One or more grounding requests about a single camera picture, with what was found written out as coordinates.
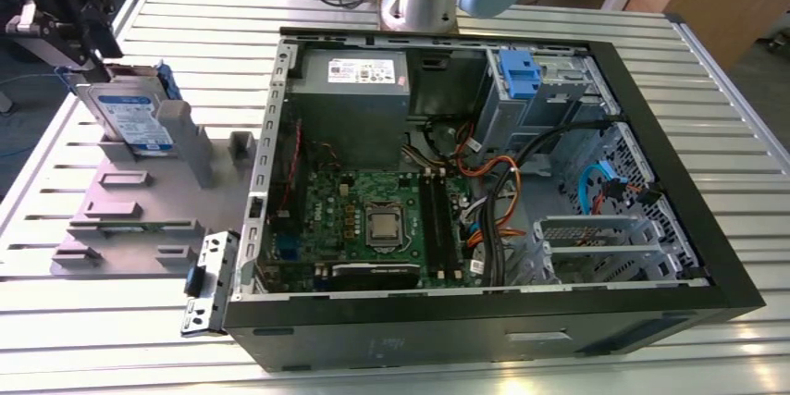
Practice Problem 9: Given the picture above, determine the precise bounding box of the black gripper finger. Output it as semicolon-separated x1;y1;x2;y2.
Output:
5;0;81;68
73;15;124;85

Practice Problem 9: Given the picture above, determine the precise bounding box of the hard disk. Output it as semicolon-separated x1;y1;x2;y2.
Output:
53;61;184;158

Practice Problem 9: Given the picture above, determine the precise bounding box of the metal disk bay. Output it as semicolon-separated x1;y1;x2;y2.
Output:
531;216;709;285

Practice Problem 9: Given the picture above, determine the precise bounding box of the grey parts rack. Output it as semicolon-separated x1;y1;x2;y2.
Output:
47;101;260;280

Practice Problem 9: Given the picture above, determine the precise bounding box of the grey power supply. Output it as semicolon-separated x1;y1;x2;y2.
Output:
288;48;412;169

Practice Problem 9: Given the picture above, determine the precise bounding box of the green motherboard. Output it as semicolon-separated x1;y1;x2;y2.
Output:
255;167;488;292

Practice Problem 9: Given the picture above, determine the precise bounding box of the CPU socket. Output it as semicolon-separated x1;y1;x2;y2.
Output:
360;200;414;253

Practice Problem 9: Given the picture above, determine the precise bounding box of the silver CPU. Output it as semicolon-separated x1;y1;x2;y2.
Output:
368;208;403;240

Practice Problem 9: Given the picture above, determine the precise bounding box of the black graphics card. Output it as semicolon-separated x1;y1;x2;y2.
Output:
314;260;424;292

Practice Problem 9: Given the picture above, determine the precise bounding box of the black RAM slot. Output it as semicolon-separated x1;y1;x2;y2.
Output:
436;167;468;280
420;168;451;281

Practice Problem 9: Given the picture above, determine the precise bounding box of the blue plastic drive latch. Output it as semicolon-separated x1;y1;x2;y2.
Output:
500;49;543;100

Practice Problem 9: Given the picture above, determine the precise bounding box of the metal optical drive cage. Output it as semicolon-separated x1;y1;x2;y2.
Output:
474;45;618;151

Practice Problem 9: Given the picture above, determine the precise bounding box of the black PC case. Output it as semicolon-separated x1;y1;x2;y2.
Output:
221;27;766;373

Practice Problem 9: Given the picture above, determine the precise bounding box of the thin red wire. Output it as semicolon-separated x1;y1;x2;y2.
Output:
275;117;304;218

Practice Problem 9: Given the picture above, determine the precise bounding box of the metal expansion slot bracket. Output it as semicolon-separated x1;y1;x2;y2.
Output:
179;229;240;337

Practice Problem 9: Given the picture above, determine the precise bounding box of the orange wire bundle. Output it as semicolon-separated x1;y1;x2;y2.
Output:
455;121;526;248

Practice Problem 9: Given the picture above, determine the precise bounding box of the black cable bundle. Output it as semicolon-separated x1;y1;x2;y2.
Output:
480;119;622;285

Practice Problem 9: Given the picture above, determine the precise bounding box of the blue data wire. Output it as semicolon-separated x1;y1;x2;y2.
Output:
579;159;625;216

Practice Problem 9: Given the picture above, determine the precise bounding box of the black power connector wire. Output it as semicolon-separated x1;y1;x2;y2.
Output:
622;185;666;205

